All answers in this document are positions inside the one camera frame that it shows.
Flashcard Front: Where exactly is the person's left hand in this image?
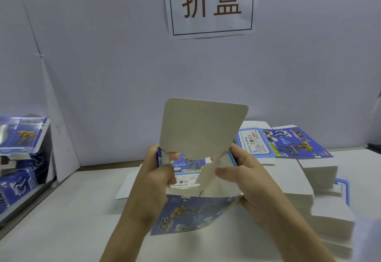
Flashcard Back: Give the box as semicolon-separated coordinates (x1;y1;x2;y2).
122;146;178;228

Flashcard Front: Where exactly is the person's right hand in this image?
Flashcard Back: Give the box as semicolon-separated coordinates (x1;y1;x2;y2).
214;144;288;225

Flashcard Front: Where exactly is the stack of boxes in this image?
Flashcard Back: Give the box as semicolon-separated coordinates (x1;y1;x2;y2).
115;166;142;200
234;121;357;258

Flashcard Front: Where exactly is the blue dog-print cardboard box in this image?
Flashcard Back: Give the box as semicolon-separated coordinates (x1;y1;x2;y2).
150;97;250;236

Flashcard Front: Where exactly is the pile of blue boxes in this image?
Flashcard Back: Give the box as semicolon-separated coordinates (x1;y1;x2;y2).
0;116;56;215

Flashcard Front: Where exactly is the person's left forearm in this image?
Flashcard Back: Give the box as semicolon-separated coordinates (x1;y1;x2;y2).
99;211;150;262

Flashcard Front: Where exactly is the person's right forearm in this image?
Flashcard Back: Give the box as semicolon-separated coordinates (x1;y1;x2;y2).
262;201;337;262

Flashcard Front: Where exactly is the white paper wall sign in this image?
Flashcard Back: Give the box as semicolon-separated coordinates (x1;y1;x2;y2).
162;0;258;39

